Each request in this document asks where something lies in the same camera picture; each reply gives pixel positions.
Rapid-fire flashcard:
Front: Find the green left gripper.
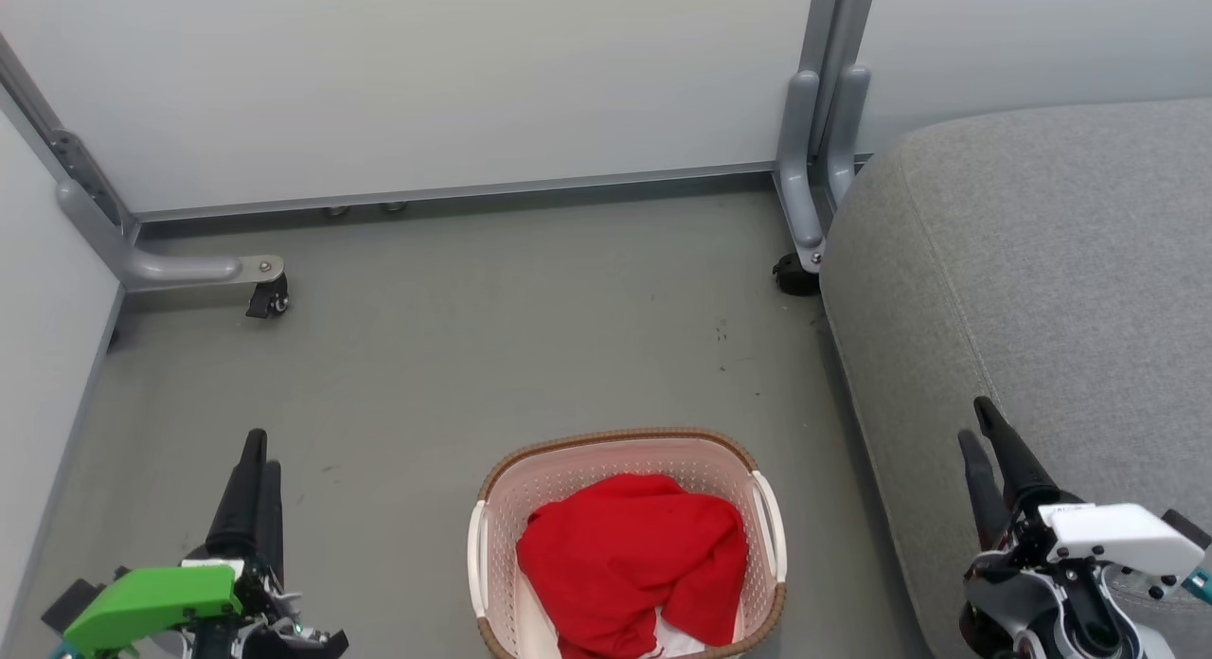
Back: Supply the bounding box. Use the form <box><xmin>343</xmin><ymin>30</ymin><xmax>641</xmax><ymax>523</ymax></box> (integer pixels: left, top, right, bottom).
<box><xmin>43</xmin><ymin>429</ymin><xmax>349</xmax><ymax>659</ymax></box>

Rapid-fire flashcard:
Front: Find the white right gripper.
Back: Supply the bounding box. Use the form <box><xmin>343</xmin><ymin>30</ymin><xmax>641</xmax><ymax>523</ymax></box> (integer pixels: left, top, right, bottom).
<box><xmin>957</xmin><ymin>397</ymin><xmax>1212</xmax><ymax>659</ymax></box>

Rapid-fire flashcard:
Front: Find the red and white garment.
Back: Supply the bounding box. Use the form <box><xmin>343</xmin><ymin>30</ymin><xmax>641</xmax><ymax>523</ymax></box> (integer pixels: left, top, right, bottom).
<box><xmin>516</xmin><ymin>574</ymin><xmax>741</xmax><ymax>659</ymax></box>

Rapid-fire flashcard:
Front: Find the grey fabric sofa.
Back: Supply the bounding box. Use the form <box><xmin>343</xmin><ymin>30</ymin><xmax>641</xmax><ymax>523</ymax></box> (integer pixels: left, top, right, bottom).
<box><xmin>820</xmin><ymin>98</ymin><xmax>1212</xmax><ymax>659</ymax></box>

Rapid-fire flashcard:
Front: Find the black caster wheel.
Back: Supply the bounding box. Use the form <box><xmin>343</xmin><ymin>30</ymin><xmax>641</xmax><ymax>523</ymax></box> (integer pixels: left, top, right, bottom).
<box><xmin>773</xmin><ymin>252</ymin><xmax>821</xmax><ymax>296</ymax></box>
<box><xmin>246</xmin><ymin>273</ymin><xmax>290</xmax><ymax>319</ymax></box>

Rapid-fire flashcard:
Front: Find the grey metal partition rail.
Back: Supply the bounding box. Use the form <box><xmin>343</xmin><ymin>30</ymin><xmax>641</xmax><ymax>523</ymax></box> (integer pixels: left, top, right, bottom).
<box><xmin>133</xmin><ymin>160</ymin><xmax>779</xmax><ymax>226</ymax></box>

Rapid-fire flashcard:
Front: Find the grey post with bracket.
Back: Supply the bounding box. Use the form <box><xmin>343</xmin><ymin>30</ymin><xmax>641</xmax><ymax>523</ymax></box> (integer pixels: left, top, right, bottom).
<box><xmin>0</xmin><ymin>34</ymin><xmax>140</xmax><ymax>241</ymax></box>

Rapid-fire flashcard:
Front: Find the grey metal partition post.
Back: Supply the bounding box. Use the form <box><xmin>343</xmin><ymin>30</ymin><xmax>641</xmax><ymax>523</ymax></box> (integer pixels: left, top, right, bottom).
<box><xmin>798</xmin><ymin>0</ymin><xmax>879</xmax><ymax>158</ymax></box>

